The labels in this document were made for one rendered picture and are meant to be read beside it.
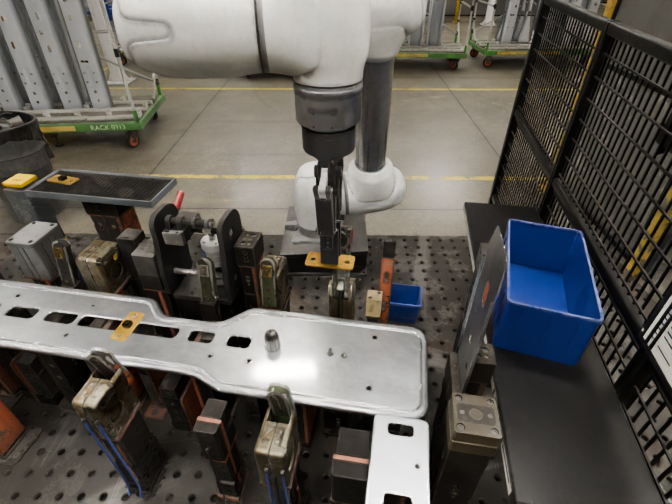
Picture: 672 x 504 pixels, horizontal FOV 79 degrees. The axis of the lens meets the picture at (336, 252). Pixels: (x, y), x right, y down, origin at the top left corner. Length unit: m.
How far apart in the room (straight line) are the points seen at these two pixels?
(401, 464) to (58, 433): 0.89
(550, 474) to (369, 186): 0.93
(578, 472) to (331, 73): 0.70
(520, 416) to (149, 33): 0.79
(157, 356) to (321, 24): 0.72
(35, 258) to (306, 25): 0.96
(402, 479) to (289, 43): 0.65
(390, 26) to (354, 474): 0.94
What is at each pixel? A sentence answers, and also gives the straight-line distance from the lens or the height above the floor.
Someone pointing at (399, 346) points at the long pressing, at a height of 1.00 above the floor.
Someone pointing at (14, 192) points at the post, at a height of 1.14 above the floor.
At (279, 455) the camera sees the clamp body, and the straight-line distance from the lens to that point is 0.73.
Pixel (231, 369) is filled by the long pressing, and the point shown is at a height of 1.00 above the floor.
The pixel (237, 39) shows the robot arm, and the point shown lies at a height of 1.61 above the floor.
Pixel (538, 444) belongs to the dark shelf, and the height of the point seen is 1.03.
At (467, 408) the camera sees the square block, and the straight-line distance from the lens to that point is 0.77.
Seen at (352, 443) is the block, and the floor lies 0.98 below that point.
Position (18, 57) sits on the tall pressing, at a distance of 5.36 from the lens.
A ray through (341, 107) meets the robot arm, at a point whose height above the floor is 1.53.
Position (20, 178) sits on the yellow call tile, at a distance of 1.47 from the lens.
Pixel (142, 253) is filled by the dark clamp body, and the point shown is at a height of 1.08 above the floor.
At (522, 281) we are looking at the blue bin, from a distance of 1.09.
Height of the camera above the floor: 1.69
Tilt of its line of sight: 37 degrees down
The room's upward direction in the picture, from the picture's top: straight up
